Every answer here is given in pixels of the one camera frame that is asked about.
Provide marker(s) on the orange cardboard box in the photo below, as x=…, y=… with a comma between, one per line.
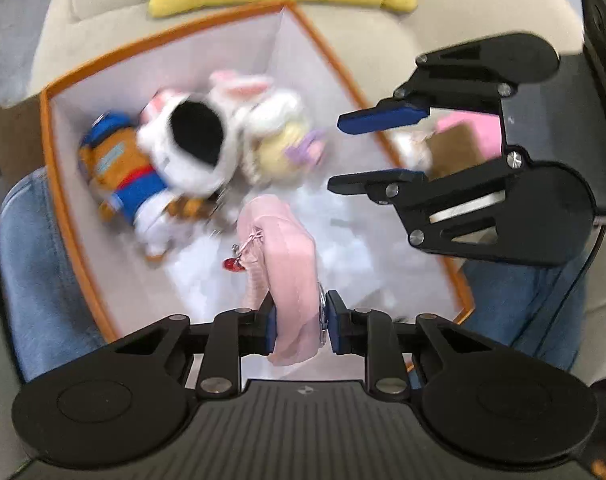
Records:
x=343, y=240

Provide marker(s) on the pink fabric pouch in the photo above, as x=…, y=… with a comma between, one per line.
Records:
x=288, y=260

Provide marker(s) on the black and white plush toy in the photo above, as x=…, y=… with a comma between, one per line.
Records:
x=198, y=130

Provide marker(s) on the person's leg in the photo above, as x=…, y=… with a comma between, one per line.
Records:
x=523, y=300
x=38, y=270

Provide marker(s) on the brown cardboard box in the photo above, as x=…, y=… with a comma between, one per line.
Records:
x=453, y=147

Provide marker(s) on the person's right leg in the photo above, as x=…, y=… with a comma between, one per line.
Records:
x=523, y=300

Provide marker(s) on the person's left leg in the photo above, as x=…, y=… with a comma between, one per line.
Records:
x=38, y=270

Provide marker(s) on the person's foot in brown sock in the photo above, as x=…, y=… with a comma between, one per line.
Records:
x=13, y=130

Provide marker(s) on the white rabbit plush pink ears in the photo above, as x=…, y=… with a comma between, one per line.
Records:
x=278, y=130

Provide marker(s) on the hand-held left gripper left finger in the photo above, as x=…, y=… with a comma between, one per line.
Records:
x=270, y=322

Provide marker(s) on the brown bear plush blue outfit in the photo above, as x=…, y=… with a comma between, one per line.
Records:
x=118, y=160

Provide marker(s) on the beige sofa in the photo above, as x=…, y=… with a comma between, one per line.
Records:
x=458, y=10

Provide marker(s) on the pink flat box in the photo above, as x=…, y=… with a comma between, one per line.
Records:
x=483, y=130

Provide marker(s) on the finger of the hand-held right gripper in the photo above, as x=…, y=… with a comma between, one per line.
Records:
x=398, y=176
x=383, y=116

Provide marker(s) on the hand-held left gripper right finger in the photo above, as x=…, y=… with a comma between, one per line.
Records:
x=334, y=322

